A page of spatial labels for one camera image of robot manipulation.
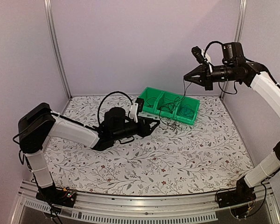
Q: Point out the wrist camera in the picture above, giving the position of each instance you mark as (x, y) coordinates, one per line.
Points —
(199, 56)
(135, 108)

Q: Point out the green bin right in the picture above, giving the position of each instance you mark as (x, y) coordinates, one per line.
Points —
(187, 110)

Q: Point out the left aluminium frame post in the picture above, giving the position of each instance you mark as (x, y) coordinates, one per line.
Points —
(55, 46)

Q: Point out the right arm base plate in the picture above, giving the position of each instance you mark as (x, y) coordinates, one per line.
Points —
(240, 205)

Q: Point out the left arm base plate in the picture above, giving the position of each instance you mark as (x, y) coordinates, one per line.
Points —
(52, 195)

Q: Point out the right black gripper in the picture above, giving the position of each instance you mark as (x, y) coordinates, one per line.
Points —
(199, 70)

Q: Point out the green bin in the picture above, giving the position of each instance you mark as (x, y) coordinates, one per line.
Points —
(151, 97)
(167, 104)
(187, 110)

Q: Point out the right aluminium frame post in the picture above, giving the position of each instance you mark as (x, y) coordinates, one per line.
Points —
(238, 35)

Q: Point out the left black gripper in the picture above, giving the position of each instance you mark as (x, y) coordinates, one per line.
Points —
(144, 129)

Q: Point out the green bin middle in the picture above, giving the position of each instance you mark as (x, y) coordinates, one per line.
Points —
(167, 104)

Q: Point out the aluminium frame post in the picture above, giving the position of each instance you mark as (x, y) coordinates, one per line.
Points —
(238, 35)
(55, 46)

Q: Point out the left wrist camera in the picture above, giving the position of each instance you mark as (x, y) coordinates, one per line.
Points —
(135, 108)

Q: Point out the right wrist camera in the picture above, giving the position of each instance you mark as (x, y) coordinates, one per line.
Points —
(199, 56)

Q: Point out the floral table mat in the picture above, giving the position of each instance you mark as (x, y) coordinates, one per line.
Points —
(206, 156)

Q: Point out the front aluminium rail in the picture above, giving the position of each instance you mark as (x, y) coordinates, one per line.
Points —
(92, 208)

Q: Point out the green bin left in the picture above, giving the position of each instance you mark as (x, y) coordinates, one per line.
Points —
(151, 97)

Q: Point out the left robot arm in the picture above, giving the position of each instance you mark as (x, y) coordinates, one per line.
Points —
(42, 122)

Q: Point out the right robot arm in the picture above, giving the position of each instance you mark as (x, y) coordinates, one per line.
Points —
(236, 67)

